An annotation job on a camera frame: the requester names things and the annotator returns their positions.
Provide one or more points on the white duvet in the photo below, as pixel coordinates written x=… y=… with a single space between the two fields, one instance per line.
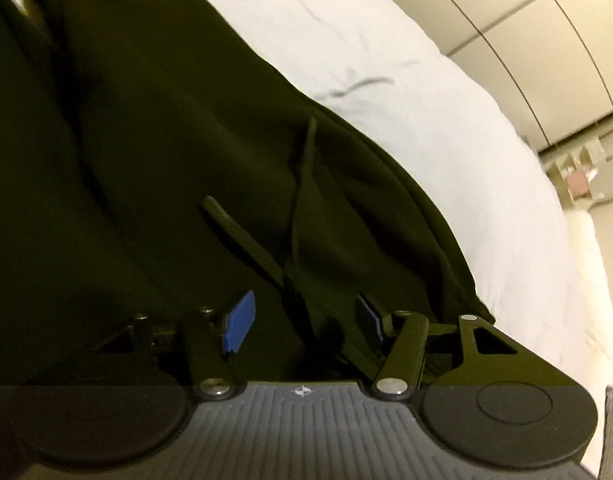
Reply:
x=386 y=60

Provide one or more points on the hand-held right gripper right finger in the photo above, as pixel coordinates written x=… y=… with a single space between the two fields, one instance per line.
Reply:
x=369 y=320

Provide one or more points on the white sliding door wardrobe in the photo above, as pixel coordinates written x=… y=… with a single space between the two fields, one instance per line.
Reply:
x=511 y=35

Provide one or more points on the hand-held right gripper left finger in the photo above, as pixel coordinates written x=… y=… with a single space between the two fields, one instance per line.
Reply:
x=239 y=322

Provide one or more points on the white shelf unit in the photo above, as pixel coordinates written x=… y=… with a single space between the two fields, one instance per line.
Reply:
x=579 y=182

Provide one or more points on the black garment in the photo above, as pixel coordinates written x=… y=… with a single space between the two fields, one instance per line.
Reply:
x=136 y=160

